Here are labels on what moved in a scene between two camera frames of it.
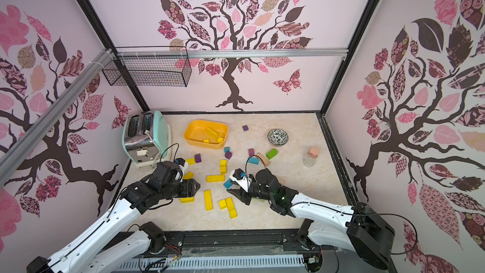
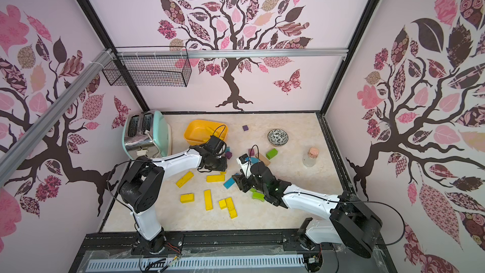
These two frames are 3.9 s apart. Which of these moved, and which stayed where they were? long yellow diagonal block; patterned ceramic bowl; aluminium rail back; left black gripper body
Moved: left black gripper body
Stayed: long yellow diagonal block; patterned ceramic bowl; aluminium rail back
